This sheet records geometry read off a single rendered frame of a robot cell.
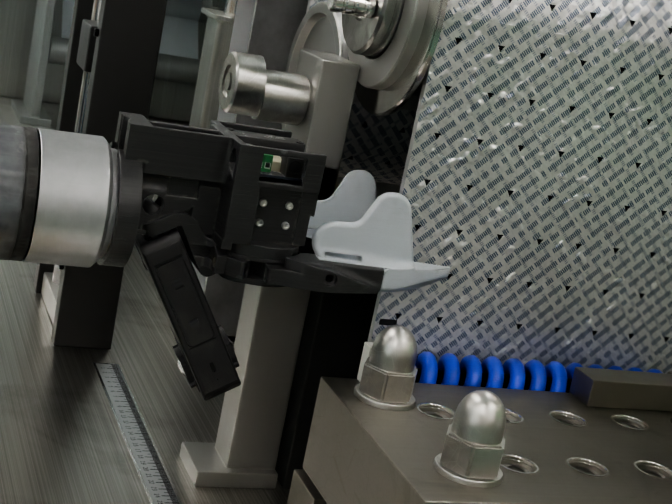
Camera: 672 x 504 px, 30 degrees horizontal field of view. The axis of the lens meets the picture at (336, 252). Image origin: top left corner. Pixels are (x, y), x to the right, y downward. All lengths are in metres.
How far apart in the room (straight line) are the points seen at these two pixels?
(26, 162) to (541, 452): 0.32
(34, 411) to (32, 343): 0.15
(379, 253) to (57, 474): 0.28
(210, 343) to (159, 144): 0.13
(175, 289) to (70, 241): 0.07
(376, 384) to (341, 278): 0.06
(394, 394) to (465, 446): 0.09
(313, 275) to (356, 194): 0.10
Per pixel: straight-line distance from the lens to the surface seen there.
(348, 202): 0.80
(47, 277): 1.22
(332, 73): 0.82
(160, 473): 0.90
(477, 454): 0.64
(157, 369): 1.09
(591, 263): 0.85
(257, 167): 0.71
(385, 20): 0.78
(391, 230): 0.75
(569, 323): 0.86
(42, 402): 0.99
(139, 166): 0.70
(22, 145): 0.69
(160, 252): 0.72
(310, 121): 0.82
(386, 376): 0.72
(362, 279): 0.74
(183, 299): 0.74
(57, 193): 0.69
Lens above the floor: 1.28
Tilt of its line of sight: 14 degrees down
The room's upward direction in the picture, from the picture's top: 12 degrees clockwise
